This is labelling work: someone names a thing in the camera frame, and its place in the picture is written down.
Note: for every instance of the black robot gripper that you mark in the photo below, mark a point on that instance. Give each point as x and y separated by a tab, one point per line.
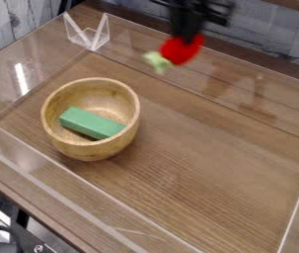
216	11

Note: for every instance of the red plush strawberry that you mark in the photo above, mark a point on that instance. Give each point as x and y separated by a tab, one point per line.
174	53

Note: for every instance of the wooden bowl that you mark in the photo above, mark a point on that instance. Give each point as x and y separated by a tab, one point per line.
105	97

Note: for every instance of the green rectangular block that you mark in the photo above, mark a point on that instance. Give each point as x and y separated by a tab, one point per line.
89	123

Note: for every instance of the clear acrylic tray walls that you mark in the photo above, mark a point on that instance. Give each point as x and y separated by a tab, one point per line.
208	181

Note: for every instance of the black table leg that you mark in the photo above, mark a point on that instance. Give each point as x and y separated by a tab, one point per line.
19	217

